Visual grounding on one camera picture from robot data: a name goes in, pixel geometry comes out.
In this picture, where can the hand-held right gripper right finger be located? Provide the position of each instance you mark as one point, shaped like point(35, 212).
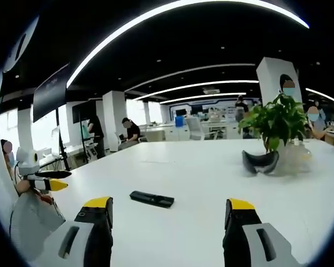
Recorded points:
point(250, 236)

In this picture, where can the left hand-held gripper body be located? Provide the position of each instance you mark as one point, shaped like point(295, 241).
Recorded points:
point(27, 162)

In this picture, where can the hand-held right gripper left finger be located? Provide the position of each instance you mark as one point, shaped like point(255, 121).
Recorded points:
point(83, 236)

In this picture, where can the black remote control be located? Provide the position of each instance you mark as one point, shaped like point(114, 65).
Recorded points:
point(152, 199)

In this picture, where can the black tripod stand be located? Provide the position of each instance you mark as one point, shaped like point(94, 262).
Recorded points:
point(63, 151)

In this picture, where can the grey mesh office chair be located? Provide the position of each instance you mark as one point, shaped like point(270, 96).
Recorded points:
point(33, 219)

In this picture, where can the black hanging screen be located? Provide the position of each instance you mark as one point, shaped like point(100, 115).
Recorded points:
point(51, 93)

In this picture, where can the black curved headset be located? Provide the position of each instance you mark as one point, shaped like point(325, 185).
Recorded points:
point(260, 162)

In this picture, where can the glass plant vase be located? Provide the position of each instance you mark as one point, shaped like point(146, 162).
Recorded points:
point(293, 158)

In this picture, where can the green potted plant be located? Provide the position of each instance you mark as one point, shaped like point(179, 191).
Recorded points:
point(275, 122)

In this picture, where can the white office chair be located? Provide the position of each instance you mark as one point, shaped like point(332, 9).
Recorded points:
point(196, 128)

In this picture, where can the blue box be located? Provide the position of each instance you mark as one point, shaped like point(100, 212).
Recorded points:
point(179, 121)

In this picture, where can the white pillar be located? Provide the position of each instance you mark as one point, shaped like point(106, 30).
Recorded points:
point(278, 83)

